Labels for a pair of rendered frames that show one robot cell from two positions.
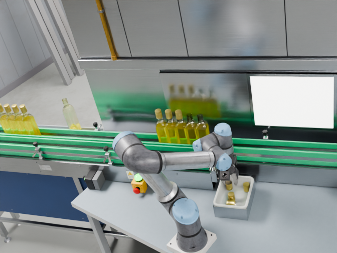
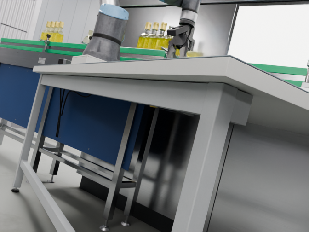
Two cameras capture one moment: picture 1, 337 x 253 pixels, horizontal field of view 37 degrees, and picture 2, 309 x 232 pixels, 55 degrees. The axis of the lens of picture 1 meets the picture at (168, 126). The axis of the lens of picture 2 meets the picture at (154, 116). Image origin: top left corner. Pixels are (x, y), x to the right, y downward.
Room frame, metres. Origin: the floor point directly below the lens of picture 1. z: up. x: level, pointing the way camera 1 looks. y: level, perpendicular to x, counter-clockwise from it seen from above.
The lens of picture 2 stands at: (0.53, -0.46, 0.63)
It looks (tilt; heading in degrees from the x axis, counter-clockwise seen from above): 0 degrees down; 11
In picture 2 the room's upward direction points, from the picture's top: 14 degrees clockwise
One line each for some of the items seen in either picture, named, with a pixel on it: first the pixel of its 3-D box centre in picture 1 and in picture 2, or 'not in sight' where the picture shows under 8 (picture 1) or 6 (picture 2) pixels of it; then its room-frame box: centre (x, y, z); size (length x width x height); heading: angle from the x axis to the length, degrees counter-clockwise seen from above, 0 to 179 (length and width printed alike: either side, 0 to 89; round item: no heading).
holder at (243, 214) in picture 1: (235, 194); not in sight; (1.87, -0.26, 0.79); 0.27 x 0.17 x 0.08; 154
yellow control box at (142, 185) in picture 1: (140, 184); not in sight; (2.11, 0.23, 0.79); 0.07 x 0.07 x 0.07; 64
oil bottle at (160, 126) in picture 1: (164, 135); (141, 51); (2.23, 0.04, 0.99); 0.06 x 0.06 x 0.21; 63
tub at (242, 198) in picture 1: (234, 196); not in sight; (1.84, -0.25, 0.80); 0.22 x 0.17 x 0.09; 154
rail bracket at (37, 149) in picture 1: (36, 153); (43, 42); (2.40, 0.79, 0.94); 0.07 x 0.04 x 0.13; 154
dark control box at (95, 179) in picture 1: (95, 179); (65, 67); (2.23, 0.48, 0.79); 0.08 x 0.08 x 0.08; 64
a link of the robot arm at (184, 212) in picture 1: (186, 215); (111, 22); (1.65, 0.02, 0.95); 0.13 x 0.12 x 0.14; 19
